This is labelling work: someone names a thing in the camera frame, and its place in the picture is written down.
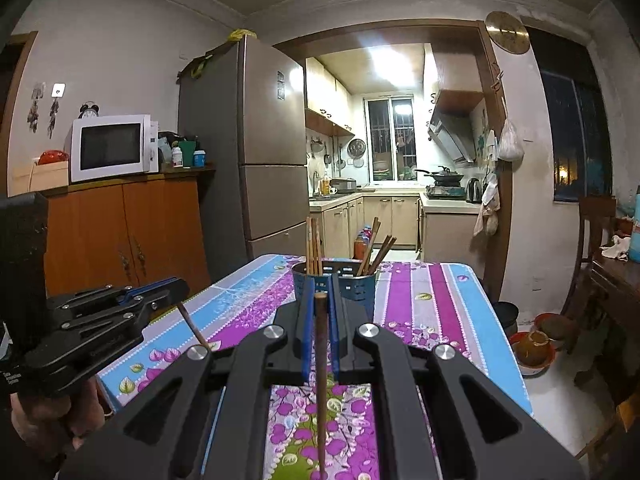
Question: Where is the cardboard box on cabinet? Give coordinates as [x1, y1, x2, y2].
[8, 160, 68, 196]

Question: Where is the range hood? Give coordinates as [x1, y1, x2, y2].
[428, 90, 484, 166]

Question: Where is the orange wooden cabinet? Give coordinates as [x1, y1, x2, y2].
[44, 166, 215, 296]

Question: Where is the white microwave oven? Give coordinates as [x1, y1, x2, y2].
[70, 114, 158, 183]

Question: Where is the white plastic bag hanging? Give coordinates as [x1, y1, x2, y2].
[498, 118, 524, 162]

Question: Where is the steel electric kettle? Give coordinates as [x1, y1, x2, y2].
[465, 178, 483, 204]

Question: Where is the person's left hand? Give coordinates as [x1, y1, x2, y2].
[11, 377, 105, 460]

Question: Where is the blue perforated utensil holder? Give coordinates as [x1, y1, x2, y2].
[314, 260, 376, 322]

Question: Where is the wooden chair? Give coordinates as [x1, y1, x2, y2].
[561, 195, 616, 315]

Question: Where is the brown tall refrigerator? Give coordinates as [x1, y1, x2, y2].
[178, 36, 309, 280]

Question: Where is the wooden chopstick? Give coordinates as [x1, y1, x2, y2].
[367, 236, 396, 275]
[314, 292, 328, 479]
[176, 301, 210, 351]
[306, 217, 323, 276]
[357, 217, 381, 276]

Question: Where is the black trash bin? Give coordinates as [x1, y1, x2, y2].
[492, 301, 518, 337]

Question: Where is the gold round wall clock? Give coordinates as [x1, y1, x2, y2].
[485, 11, 530, 54]

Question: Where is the floral striped tablecloth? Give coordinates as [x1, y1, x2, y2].
[99, 255, 533, 479]

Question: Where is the kitchen window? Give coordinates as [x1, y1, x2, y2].
[366, 98, 418, 182]

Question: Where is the black wok on stove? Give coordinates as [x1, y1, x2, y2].
[414, 166, 463, 186]

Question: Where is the light blue thermos bottle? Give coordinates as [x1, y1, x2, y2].
[627, 186, 640, 263]

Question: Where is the dark wooden side table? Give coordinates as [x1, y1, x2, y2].
[574, 250, 639, 405]

